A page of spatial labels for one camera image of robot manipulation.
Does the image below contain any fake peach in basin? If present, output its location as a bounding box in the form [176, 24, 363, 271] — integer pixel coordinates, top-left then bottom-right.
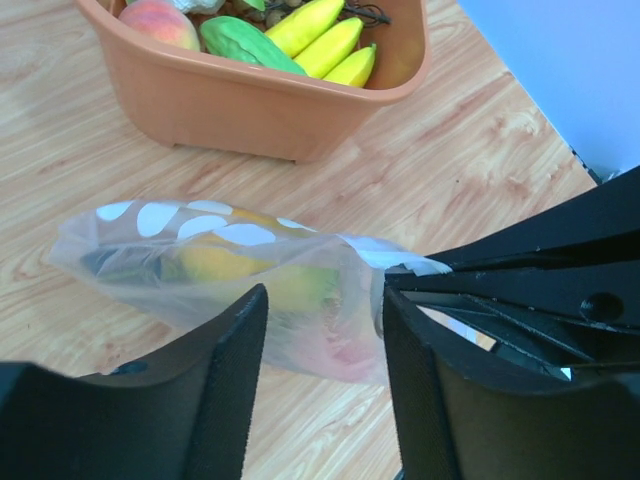
[118, 0, 201, 51]

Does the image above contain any fake peach in bag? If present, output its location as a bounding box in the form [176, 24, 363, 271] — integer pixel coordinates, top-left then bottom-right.
[322, 324, 386, 385]

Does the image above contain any fake green cucumber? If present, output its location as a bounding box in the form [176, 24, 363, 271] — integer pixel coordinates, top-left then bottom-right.
[199, 16, 306, 76]

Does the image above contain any polka dot zip bag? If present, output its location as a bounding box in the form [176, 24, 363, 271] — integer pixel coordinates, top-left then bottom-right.
[50, 200, 449, 384]

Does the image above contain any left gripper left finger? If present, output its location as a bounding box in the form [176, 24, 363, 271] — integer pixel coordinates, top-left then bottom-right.
[1, 285, 268, 479]

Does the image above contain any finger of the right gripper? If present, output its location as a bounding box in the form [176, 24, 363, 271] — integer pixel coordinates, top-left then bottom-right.
[386, 259, 639, 377]
[430, 168, 639, 271]

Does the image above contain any fake banana bunch in basin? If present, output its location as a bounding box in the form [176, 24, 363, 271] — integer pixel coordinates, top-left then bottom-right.
[266, 0, 377, 88]

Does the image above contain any fake cauliflower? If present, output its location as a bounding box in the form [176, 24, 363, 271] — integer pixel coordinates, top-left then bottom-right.
[170, 0, 226, 15]

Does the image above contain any fake mango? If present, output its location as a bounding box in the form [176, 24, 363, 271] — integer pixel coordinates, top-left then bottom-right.
[177, 204, 340, 312]

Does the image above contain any fake longan cluster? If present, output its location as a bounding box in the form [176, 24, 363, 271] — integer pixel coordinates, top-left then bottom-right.
[220, 1, 392, 28]

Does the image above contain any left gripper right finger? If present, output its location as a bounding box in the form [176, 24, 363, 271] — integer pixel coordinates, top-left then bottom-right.
[383, 289, 639, 479]

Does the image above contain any orange plastic basin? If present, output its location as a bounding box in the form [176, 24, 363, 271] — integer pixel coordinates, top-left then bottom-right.
[75, 1, 431, 162]

